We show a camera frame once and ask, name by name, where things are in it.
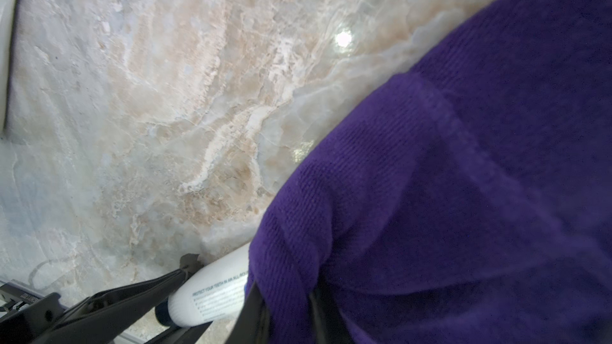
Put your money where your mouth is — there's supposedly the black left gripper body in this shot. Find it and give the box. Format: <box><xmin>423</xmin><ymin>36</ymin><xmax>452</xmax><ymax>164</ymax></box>
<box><xmin>1</xmin><ymin>283</ymin><xmax>65</xmax><ymax>343</ymax></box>

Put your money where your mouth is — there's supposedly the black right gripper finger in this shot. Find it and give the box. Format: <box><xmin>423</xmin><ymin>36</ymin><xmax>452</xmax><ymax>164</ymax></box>
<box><xmin>226</xmin><ymin>283</ymin><xmax>354</xmax><ymax>344</ymax></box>

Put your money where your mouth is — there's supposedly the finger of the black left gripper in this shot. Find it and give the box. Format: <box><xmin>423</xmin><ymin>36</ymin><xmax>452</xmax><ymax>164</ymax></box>
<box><xmin>145</xmin><ymin>323</ymin><xmax>212</xmax><ymax>344</ymax></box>
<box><xmin>28</xmin><ymin>254</ymin><xmax>203</xmax><ymax>343</ymax></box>

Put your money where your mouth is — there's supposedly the white tube front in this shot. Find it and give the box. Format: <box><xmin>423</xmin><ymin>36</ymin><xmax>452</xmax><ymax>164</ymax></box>
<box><xmin>156</xmin><ymin>244</ymin><xmax>250</xmax><ymax>327</ymax></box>

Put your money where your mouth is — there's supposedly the purple cloth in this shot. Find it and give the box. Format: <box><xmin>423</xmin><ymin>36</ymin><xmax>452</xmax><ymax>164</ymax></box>
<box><xmin>248</xmin><ymin>0</ymin><xmax>611</xmax><ymax>343</ymax></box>

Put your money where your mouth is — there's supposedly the white tube grey cap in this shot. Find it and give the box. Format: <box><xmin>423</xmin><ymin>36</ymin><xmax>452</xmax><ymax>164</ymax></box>
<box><xmin>0</xmin><ymin>0</ymin><xmax>18</xmax><ymax>133</ymax></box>

